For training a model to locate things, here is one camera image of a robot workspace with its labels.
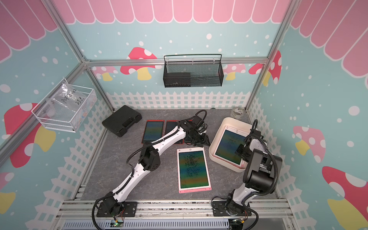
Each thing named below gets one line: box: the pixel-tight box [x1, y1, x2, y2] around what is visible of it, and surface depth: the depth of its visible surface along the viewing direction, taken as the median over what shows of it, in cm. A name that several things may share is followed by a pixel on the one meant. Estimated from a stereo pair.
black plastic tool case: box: [102, 104, 143, 138], surface depth 111 cm
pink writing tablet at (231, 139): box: [212, 125, 249, 169], surface depth 102 cm
